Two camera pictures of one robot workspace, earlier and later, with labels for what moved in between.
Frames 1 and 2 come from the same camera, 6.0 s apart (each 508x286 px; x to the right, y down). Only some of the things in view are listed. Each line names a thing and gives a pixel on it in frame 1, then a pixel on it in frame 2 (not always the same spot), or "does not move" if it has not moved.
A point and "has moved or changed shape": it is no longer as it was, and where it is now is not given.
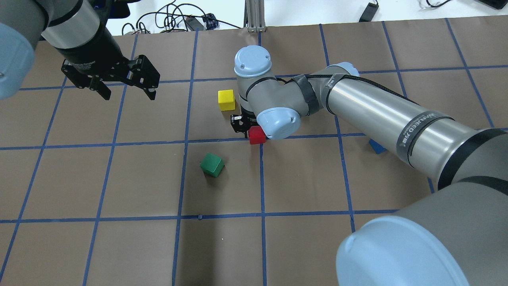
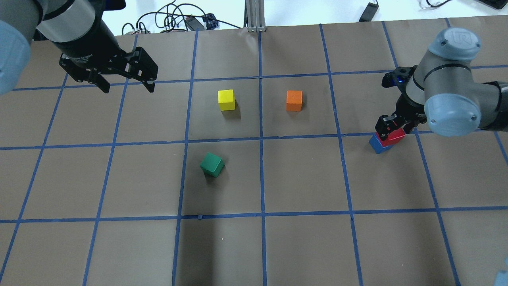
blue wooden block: [378, 148] does not move
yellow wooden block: [226, 100] does not move
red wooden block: [256, 135] has moved or changed shape
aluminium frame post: [254, 18] does not move
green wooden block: [212, 165] does not move
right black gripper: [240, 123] → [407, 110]
